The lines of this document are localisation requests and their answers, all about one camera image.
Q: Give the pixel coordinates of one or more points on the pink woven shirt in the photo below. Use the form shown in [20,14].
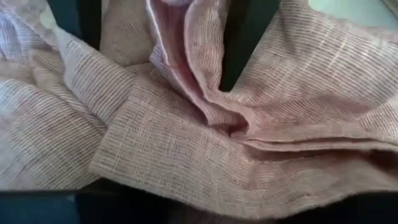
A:
[186,155]

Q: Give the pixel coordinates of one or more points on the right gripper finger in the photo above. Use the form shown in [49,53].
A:
[161,214]

